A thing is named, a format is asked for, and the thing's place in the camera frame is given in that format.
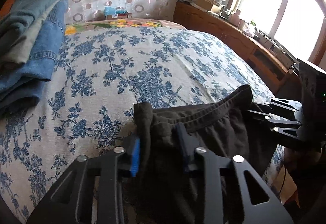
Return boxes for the black pants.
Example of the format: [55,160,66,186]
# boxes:
[126,85,277,223]

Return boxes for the long wooden cabinet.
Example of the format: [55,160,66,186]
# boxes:
[173,1,301,101]

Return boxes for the blue floral bed sheet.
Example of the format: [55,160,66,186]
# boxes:
[1,27,273,223]

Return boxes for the pink bottle on cabinet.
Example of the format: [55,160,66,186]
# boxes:
[229,9,245,28]

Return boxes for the cardboard box on cabinet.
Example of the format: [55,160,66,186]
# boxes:
[193,0,221,13]

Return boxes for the blue denim jeans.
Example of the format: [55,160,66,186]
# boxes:
[1,0,68,116]

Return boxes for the colourful floral blanket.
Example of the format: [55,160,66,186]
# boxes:
[65,18,186,35]

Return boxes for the light teal folded jeans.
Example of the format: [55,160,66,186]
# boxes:
[1,0,60,65]

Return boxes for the blue tissue pack box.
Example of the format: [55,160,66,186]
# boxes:
[103,7,131,20]

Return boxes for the black cable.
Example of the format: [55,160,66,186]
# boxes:
[278,159,290,195]

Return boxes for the window with wooden frame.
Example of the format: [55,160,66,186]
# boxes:
[228,0,325,68]

